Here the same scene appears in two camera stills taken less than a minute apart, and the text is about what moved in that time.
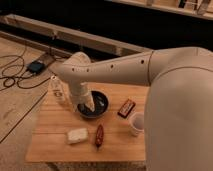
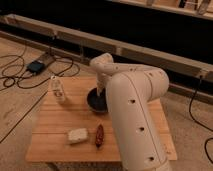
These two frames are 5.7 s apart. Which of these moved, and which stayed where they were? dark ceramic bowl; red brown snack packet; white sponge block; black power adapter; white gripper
Moved: white gripper; dark ceramic bowl
Stayed: white sponge block; red brown snack packet; black power adapter
